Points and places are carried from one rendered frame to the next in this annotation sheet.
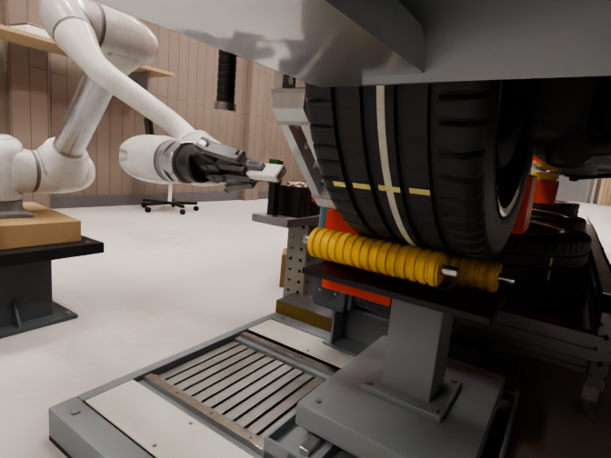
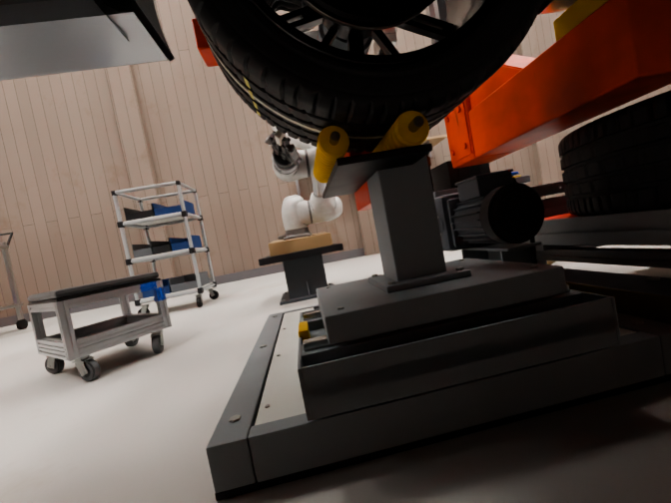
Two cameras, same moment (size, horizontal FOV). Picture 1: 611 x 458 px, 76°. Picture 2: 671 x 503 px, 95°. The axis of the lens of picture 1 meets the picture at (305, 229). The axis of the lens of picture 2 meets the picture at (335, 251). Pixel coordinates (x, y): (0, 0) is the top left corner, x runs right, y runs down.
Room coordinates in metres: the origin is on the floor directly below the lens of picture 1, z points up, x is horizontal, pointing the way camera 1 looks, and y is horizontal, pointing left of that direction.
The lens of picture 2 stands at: (0.24, -0.64, 0.34)
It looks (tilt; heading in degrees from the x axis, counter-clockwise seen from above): 2 degrees down; 51
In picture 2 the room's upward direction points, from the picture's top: 11 degrees counter-clockwise
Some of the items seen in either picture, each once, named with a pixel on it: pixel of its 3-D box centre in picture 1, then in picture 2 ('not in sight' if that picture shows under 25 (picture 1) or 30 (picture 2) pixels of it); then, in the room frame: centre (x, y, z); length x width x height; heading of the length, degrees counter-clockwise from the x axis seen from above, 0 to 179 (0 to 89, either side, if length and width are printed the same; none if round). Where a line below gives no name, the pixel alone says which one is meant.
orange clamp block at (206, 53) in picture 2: not in sight; (219, 42); (0.57, 0.06, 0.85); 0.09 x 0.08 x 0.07; 146
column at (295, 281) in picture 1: (301, 267); not in sight; (1.64, 0.00, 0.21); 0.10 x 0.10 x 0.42; 56
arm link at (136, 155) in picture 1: (155, 159); (290, 167); (0.90, 0.35, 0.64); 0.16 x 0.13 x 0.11; 56
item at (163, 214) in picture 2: not in sight; (169, 249); (0.81, 2.21, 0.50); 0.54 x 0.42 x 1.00; 146
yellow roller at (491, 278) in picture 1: (430, 263); (391, 150); (0.75, -0.25, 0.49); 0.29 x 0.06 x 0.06; 56
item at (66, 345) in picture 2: not in sight; (104, 321); (0.27, 1.00, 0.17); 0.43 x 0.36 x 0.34; 106
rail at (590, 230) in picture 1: (591, 261); not in sight; (2.03, -1.51, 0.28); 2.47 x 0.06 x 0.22; 146
